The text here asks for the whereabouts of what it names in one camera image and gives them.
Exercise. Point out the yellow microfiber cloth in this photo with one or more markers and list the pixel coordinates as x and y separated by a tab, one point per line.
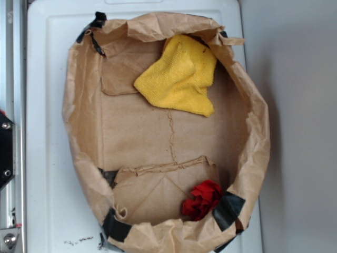
181	77

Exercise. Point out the crumpled red cloth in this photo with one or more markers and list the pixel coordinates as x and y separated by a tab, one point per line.
206	195

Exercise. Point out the brown paper bag bin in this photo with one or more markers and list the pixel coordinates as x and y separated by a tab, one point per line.
137	163

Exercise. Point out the black mounting bracket plate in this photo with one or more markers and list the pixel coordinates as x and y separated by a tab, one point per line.
8	170

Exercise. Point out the aluminium frame rail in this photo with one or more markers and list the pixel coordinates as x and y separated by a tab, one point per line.
13	88

